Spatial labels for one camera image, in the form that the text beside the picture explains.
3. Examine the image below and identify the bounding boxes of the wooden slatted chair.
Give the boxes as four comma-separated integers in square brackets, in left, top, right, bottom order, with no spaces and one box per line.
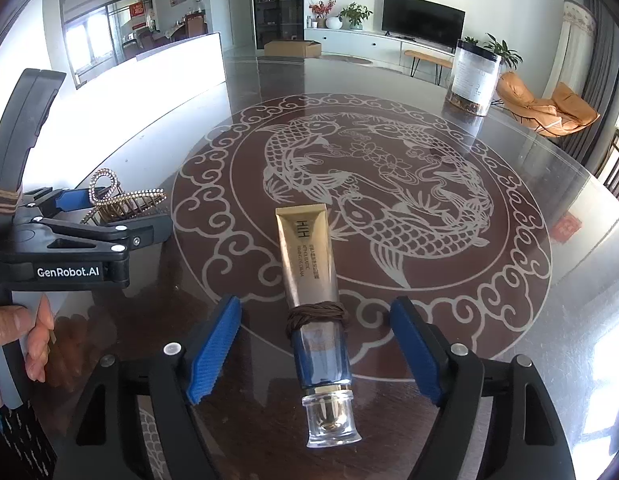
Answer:
[593,127,619,197]

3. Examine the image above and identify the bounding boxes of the rhinestone hair claw clip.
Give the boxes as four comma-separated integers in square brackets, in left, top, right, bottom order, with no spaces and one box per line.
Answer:
[80,170,167,227]

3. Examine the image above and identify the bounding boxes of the person's left hand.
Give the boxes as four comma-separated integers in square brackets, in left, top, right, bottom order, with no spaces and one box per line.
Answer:
[0,293,56,384]

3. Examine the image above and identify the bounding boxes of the orange lounge chair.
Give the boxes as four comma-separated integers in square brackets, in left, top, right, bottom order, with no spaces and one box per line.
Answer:
[494,71,601,139]

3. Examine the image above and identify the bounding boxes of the white standing air conditioner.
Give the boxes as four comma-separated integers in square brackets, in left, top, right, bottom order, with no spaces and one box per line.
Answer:
[543,0,599,102]

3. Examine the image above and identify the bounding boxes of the wooden bench with metal legs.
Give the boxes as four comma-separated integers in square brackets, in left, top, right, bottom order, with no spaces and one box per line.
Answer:
[403,49,455,85]

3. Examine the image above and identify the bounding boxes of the green potted plant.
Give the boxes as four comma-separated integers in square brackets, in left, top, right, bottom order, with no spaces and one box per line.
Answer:
[339,2,373,30]

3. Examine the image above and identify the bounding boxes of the dark glass bookcase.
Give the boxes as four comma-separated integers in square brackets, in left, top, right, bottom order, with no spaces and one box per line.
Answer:
[252,0,306,51]

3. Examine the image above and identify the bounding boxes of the brown cardboard box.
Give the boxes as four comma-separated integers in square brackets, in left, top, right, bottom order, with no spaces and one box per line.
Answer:
[264,39,323,59]

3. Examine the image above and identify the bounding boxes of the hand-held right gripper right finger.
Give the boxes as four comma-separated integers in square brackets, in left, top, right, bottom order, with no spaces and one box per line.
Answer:
[389,296,576,480]

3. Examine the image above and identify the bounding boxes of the white television cabinet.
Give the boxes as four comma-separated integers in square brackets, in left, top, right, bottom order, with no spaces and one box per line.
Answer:
[304,26,461,69]

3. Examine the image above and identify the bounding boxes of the gold and blue cosmetic tube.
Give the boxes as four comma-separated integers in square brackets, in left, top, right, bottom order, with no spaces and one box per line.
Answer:
[274,202,363,449]

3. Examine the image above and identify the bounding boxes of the wooden dining chairs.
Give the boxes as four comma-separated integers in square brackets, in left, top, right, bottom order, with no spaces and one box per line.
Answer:
[122,12,209,62]

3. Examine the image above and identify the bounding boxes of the red flower plant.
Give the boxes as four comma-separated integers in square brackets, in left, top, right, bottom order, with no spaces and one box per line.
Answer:
[308,0,337,29]

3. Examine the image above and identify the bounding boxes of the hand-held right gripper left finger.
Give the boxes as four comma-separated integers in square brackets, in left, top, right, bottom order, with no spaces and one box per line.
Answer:
[52,294,243,480]

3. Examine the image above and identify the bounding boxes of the white cardboard container box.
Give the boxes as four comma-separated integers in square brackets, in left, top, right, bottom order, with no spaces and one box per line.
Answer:
[20,31,227,202]

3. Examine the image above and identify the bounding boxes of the flat screen television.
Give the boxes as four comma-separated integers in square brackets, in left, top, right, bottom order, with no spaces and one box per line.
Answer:
[380,0,467,51]

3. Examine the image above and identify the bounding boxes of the grey curtain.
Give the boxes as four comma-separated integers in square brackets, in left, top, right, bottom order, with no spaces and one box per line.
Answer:
[569,4,619,162]

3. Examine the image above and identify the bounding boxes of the dark patterned clothing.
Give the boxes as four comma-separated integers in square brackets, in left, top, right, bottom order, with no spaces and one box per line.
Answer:
[0,400,58,480]

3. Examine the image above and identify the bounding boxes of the large leafy potted plant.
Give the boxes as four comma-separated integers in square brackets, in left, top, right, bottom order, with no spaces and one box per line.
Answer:
[484,33,523,69]

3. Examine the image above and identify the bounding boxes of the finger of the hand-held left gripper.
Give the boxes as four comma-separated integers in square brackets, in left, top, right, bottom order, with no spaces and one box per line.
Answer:
[0,212,173,262]
[18,185,119,222]

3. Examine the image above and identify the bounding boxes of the clear jar with black lid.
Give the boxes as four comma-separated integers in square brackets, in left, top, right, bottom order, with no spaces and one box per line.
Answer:
[445,38,503,117]

